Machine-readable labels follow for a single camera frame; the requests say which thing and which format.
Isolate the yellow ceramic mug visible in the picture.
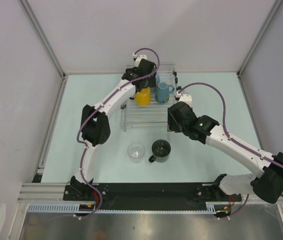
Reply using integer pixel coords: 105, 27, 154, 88
130, 87, 151, 107

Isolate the grey ceramic mug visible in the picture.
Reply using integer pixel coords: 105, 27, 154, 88
148, 139, 171, 163

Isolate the clear octagonal glass cup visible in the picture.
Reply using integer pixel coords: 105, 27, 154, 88
127, 142, 145, 163

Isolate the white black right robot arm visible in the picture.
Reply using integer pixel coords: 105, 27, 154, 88
167, 101, 283, 204

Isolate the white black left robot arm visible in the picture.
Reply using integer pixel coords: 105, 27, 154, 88
70, 55, 160, 200

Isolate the light blue plain cup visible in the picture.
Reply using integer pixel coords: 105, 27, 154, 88
155, 73, 160, 87

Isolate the blue ribbed flower mug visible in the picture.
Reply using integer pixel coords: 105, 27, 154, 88
155, 82, 175, 104

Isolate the metal wire dish rack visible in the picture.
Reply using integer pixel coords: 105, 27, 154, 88
121, 63, 178, 132

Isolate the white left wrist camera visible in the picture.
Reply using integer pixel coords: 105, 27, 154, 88
132, 53, 148, 67

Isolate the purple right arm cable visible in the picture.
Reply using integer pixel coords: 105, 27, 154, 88
177, 82, 283, 220

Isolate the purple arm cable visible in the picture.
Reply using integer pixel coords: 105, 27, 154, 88
177, 82, 283, 220
76, 47, 160, 221

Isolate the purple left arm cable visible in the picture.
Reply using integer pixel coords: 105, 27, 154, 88
76, 47, 160, 221

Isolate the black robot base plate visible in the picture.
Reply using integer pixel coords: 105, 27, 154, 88
63, 182, 242, 212

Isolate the aluminium frame post left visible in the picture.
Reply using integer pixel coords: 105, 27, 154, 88
17, 0, 66, 79

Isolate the aluminium frame post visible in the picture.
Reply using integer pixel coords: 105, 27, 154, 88
17, 0, 66, 79
236, 0, 283, 77

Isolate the aluminium frame post right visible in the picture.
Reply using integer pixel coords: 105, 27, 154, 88
236, 0, 283, 77

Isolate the grey slotted cable duct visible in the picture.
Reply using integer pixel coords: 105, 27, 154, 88
27, 201, 235, 215

